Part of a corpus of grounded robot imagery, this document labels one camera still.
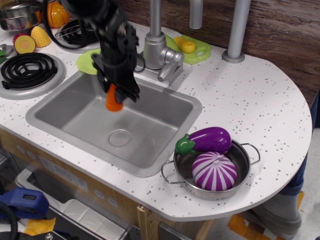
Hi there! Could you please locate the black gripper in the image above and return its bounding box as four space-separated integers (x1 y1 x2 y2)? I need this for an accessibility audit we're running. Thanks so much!
91 49 140 103

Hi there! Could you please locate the orange toy carrot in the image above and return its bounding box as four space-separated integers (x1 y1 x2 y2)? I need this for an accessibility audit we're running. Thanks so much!
105 83 124 112

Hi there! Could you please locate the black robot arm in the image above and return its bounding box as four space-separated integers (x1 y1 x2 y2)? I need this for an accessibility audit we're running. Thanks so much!
61 0 140 104

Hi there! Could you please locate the light green plastic plate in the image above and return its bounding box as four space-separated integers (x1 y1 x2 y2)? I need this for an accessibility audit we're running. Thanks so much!
75 48 101 75

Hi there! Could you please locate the grey toy faucet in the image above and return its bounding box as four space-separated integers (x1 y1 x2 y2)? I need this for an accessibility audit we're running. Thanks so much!
136 0 204 82

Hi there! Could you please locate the silver sink basin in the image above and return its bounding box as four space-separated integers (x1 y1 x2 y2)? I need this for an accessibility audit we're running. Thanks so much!
26 71 202 177

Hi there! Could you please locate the rear black stove burner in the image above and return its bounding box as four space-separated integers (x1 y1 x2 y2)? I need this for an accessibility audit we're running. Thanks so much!
54 18 100 54

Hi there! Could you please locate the black stove burner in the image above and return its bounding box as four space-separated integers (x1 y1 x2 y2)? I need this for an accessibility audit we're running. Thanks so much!
54 18 100 54
0 52 66 100

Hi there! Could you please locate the yellow toy squash piece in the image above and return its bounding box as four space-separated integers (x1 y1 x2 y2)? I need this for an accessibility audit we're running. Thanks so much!
173 36 196 54

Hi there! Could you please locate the green plastic cutting board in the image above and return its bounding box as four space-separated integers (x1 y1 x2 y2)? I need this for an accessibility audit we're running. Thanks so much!
165 34 212 65

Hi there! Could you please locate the yellow toy corn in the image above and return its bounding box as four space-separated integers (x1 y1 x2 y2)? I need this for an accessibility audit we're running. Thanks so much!
30 26 51 48

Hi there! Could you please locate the front black stove burner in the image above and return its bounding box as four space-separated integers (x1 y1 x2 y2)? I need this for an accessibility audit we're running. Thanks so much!
0 52 66 100

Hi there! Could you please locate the orange toy pumpkin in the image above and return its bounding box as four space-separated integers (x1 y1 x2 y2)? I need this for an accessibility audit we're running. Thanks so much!
41 0 70 29

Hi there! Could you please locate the small steel pot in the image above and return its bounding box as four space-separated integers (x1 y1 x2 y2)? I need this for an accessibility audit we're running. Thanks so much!
161 140 261 201

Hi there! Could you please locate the red yellow toy fruit half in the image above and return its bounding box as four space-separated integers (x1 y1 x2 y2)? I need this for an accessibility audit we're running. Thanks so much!
13 33 36 54

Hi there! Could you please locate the purple toy eggplant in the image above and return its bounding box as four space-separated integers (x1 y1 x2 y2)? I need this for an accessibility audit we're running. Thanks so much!
174 126 232 155

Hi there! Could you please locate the grey stove knob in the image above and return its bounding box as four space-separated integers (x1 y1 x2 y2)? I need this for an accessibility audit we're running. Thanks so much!
0 44 16 55

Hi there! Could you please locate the large steel pot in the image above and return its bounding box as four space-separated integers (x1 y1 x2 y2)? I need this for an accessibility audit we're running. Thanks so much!
0 0 42 32

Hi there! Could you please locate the green toy leaf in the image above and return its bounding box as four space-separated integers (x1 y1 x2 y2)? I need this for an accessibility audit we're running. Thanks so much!
0 50 9 64

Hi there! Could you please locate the purple striped toy onion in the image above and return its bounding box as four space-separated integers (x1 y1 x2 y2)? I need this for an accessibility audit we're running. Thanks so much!
192 151 238 192

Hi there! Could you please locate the blue jeans leg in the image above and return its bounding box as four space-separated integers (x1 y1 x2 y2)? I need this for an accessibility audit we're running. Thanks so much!
282 91 320 197

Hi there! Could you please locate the grey vertical post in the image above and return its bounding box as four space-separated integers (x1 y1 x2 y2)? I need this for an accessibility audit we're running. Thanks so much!
222 0 251 64

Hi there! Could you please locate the blue clamp handle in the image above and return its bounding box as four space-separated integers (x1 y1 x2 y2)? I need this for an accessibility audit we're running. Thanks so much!
0 187 50 219

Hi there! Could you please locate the black cable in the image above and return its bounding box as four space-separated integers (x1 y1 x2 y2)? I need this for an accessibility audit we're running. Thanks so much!
0 202 18 240

